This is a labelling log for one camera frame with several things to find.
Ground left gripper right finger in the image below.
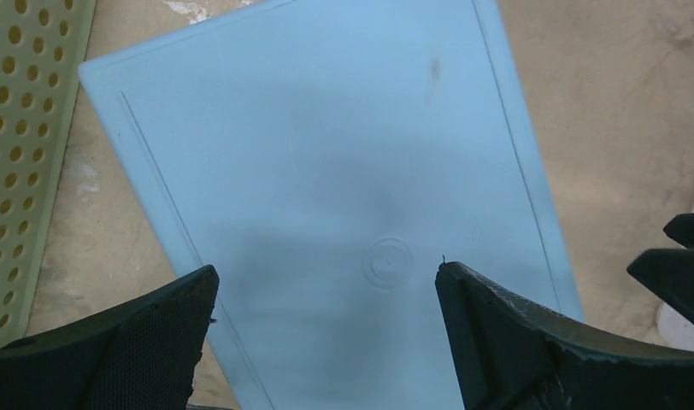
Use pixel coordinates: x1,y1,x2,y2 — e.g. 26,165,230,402
435,261,694,409

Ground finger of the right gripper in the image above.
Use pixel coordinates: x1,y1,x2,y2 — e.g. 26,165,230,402
626,249,694,325
663,213,694,248

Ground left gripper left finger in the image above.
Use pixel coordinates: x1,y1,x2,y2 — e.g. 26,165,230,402
0,265,220,409

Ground blue perforated plastic basket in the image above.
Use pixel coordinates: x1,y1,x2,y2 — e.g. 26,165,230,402
79,1,584,409

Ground green perforated plastic basket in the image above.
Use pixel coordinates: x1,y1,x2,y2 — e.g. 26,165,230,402
0,0,96,348

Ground white perforated plastic basket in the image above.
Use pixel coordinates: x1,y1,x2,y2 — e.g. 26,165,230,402
656,204,694,351

